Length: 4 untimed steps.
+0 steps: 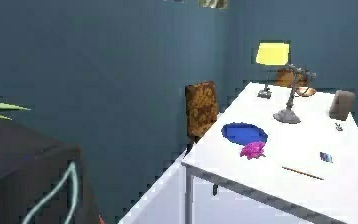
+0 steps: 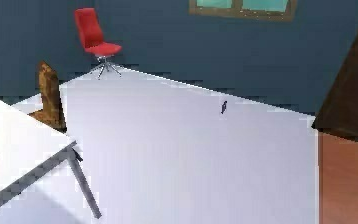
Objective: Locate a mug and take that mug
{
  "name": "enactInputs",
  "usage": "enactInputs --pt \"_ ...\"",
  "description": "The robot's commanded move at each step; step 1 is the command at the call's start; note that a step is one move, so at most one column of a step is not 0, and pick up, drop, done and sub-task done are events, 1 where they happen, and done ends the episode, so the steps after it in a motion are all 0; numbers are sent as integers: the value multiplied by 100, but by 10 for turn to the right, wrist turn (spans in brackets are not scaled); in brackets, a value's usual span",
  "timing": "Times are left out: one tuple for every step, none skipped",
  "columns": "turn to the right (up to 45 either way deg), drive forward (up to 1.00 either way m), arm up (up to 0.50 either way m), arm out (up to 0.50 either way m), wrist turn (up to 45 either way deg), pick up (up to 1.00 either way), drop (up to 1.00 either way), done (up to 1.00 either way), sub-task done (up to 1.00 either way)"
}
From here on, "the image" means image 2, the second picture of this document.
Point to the small dark object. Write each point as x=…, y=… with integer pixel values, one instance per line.
x=224, y=107

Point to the red chair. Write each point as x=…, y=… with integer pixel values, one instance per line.
x=93, y=33

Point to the wooden framed window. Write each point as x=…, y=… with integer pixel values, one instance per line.
x=242, y=7

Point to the brown wooden chair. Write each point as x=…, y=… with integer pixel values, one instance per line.
x=50, y=96

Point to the white table with grey legs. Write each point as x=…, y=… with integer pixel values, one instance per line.
x=17, y=140

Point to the dark brown cupboard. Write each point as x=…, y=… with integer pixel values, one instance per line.
x=348, y=90

